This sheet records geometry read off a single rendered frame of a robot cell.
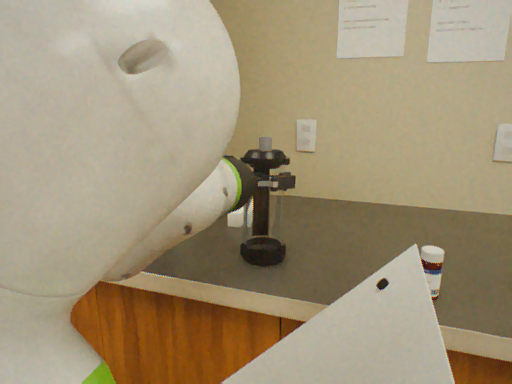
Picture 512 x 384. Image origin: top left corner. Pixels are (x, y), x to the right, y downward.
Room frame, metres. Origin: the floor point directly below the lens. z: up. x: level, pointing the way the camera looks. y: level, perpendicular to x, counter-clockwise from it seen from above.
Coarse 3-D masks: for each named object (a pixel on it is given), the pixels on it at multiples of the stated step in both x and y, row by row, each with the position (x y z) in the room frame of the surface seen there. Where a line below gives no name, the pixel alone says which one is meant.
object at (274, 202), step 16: (256, 160) 0.73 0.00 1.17; (272, 160) 0.73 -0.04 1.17; (256, 192) 0.73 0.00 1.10; (272, 192) 0.73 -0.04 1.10; (256, 208) 0.73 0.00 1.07; (272, 208) 0.73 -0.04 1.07; (256, 224) 0.73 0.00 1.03; (272, 224) 0.73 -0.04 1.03; (256, 240) 0.73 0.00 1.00; (272, 240) 0.73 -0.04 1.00
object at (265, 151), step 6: (264, 138) 0.77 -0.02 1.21; (270, 138) 0.77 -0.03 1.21; (264, 144) 0.77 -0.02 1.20; (270, 144) 0.77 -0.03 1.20; (252, 150) 0.77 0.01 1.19; (258, 150) 0.78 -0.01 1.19; (264, 150) 0.77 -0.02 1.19; (270, 150) 0.77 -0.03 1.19; (276, 150) 0.78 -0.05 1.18; (246, 156) 0.76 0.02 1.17; (252, 156) 0.75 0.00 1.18; (258, 156) 0.74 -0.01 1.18; (264, 156) 0.74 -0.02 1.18; (270, 156) 0.74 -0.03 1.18; (276, 156) 0.74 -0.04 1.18; (282, 156) 0.76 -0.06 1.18
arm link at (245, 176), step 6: (228, 156) 0.55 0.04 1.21; (234, 162) 0.54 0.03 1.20; (240, 162) 0.57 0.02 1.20; (240, 168) 0.54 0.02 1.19; (246, 168) 0.56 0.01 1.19; (240, 174) 0.53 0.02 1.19; (246, 174) 0.55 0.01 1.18; (240, 180) 0.52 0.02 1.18; (246, 180) 0.54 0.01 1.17; (246, 186) 0.54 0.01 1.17; (252, 186) 0.56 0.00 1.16; (246, 192) 0.54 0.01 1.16; (240, 198) 0.52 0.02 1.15; (246, 198) 0.55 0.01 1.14; (240, 204) 0.53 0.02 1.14; (234, 210) 0.54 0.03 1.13; (222, 216) 0.55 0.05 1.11
